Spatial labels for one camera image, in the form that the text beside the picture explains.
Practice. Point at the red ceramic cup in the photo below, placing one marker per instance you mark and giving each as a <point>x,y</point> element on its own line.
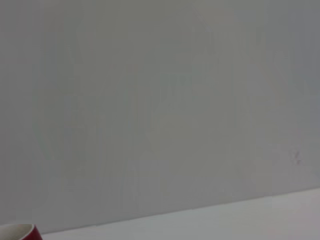
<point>35,235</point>

